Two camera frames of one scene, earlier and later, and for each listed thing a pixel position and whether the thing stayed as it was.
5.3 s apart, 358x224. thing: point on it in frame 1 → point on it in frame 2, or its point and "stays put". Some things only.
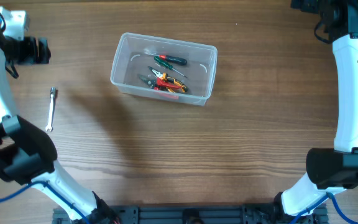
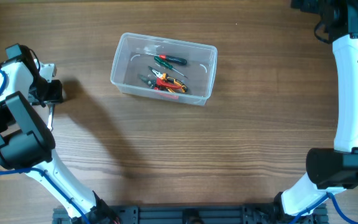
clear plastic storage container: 164,70 stays put
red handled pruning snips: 159,83 stays put
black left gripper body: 25,51 → 43,91
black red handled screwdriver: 169,58 stays put
